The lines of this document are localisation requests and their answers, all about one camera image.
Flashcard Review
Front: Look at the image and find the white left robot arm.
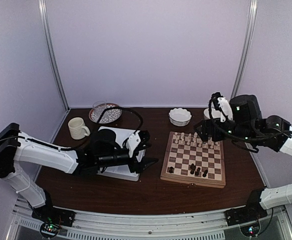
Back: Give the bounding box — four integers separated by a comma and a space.
0, 123, 158, 222

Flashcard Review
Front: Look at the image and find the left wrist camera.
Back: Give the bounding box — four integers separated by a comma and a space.
122, 130, 151, 158

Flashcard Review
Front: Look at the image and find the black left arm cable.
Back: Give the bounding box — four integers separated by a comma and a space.
0, 106, 144, 153

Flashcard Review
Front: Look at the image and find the clear drinking glass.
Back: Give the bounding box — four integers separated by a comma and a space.
93, 100, 107, 118

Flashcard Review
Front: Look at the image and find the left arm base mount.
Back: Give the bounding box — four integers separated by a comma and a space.
29, 196, 75, 227

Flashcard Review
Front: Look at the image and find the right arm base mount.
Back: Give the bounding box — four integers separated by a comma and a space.
225, 188, 268, 226

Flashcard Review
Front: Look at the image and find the white plastic compartment tray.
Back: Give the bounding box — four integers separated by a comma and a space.
97, 126, 146, 182

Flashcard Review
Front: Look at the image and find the dark rook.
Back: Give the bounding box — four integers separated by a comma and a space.
168, 166, 174, 173

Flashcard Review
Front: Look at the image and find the wooden chessboard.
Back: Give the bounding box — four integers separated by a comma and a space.
160, 131, 226, 189

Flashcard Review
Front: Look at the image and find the patterned ceramic plate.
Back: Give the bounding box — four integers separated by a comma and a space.
88, 103, 122, 124

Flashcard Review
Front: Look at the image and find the aluminium frame post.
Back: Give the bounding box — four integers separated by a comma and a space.
231, 0, 258, 98
38, 0, 70, 112

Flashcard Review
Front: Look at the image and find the white queen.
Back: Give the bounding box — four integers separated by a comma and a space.
193, 132, 198, 142

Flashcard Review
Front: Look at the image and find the white scalloped bowl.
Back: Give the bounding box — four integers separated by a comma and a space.
168, 108, 192, 127

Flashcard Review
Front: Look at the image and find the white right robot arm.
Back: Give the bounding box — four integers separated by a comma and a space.
194, 92, 292, 221

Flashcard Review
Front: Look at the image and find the aluminium front rail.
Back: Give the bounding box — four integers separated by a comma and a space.
4, 205, 292, 240

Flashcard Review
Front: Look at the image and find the cream round bowl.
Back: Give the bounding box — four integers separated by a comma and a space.
204, 108, 210, 120

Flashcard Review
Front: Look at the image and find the dark chess piece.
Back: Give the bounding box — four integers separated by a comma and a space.
190, 164, 196, 175

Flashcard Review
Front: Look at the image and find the right aluminium frame post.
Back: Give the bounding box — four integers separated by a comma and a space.
231, 0, 258, 98

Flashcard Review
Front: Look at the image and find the dark pawn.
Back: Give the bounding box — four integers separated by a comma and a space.
195, 168, 200, 176

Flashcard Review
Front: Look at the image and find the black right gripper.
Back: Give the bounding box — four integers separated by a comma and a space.
194, 117, 257, 144

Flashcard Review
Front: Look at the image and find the cream ribbed mug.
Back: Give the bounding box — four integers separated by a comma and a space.
68, 117, 90, 140

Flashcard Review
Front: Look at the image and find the left aluminium frame post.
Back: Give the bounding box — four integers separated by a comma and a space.
38, 0, 70, 112

